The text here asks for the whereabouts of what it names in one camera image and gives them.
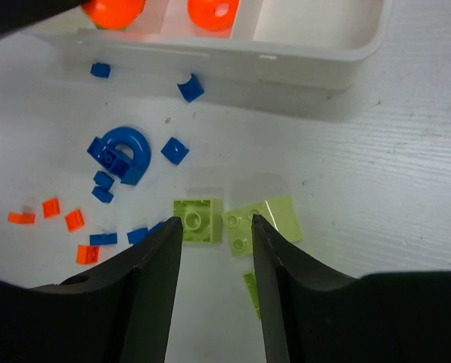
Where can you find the small blue lego brick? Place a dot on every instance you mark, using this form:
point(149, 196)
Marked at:
point(155, 227)
point(100, 70)
point(102, 195)
point(103, 180)
point(102, 239)
point(175, 151)
point(192, 89)
point(136, 236)

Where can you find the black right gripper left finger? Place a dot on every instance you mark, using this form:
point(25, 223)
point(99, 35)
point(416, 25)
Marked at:
point(117, 311)

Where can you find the white sorting tray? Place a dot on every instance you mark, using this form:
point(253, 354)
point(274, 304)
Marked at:
point(321, 44)

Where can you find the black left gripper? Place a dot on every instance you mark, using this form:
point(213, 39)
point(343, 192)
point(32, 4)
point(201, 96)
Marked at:
point(16, 15)

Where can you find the small orange lego brick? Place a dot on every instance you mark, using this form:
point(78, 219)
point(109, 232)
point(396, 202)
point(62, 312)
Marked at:
point(21, 218)
point(51, 208)
point(74, 220)
point(87, 255)

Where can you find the light green lego brick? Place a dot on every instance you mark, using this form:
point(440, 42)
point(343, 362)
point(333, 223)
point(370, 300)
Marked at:
point(278, 211)
point(201, 220)
point(251, 285)

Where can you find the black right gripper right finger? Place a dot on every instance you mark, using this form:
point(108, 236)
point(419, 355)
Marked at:
point(313, 313)

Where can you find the orange dish lego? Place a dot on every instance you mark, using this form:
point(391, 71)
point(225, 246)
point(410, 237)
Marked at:
point(212, 15)
point(113, 14)

